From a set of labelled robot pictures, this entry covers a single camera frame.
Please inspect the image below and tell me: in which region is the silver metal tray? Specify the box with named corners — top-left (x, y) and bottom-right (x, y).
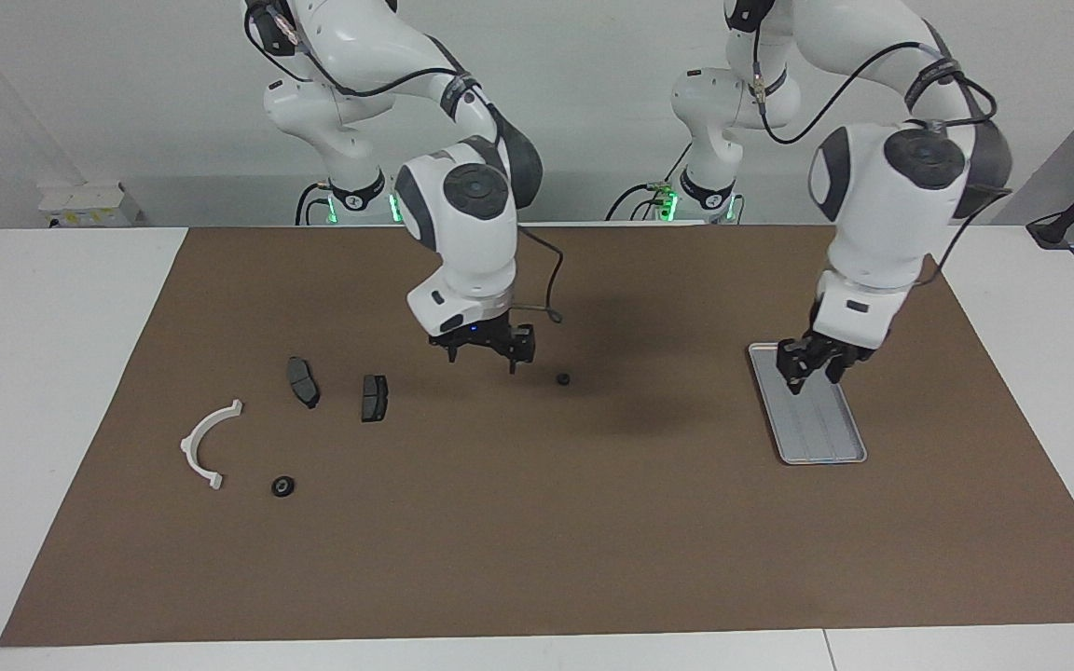
top-left (748, 342), bottom-right (868, 465)

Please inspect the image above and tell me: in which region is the curved dark grey brake pad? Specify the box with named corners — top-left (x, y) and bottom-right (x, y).
top-left (286, 357), bottom-right (322, 410)

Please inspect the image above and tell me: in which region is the brown table mat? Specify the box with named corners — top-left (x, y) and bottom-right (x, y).
top-left (0, 224), bottom-right (1074, 648)

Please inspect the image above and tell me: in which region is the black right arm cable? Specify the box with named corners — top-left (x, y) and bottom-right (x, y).
top-left (243, 0), bottom-right (566, 325)

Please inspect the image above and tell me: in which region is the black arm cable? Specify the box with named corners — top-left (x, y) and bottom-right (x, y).
top-left (750, 0), bottom-right (999, 290)
top-left (243, 0), bottom-right (566, 325)

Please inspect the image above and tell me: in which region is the black left base cable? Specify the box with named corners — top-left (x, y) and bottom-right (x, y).
top-left (605, 140), bottom-right (695, 223)

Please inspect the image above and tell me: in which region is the black base cable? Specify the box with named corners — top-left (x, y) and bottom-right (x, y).
top-left (605, 140), bottom-right (695, 223)
top-left (295, 182), bottom-right (331, 226)

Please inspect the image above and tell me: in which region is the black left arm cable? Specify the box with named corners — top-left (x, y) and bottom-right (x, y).
top-left (750, 0), bottom-right (999, 290)

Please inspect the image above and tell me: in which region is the black right base cable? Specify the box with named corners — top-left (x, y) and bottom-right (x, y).
top-left (295, 182), bottom-right (331, 226)

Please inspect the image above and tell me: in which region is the white curved plastic bracket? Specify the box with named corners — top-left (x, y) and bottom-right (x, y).
top-left (181, 399), bottom-right (244, 491)

